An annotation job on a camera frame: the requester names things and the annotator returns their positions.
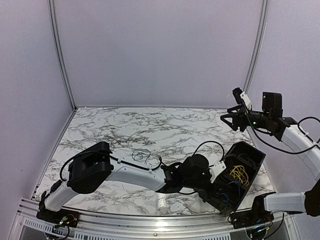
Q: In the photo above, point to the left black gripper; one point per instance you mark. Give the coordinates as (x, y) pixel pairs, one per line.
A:
(214, 190)

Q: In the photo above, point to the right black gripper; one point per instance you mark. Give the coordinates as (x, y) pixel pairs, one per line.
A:
(239, 116)

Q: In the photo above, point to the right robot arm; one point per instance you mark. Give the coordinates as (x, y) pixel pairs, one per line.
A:
(271, 121)

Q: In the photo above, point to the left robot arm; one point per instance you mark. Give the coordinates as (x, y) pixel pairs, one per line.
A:
(86, 171)

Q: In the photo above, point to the black three-compartment bin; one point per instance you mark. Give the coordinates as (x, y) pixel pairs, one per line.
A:
(243, 163)

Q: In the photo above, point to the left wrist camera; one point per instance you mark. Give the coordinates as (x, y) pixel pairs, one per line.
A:
(216, 170)

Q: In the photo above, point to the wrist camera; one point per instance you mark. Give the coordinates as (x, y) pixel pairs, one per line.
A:
(216, 170)
(241, 98)

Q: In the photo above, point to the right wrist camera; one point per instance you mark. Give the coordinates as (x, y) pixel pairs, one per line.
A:
(241, 98)

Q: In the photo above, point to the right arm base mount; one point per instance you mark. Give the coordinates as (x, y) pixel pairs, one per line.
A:
(254, 216)

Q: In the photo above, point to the right aluminium frame post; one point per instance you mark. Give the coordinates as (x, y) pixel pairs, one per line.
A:
(257, 45)

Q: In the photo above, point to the aluminium frame post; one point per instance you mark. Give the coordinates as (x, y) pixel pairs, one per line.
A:
(59, 54)
(257, 45)

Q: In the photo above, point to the aluminium front rail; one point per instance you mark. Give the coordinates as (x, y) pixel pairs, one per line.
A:
(104, 226)

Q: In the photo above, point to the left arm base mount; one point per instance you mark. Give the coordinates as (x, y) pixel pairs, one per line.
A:
(60, 218)

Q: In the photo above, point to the left aluminium frame post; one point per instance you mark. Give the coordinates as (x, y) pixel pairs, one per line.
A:
(59, 54)

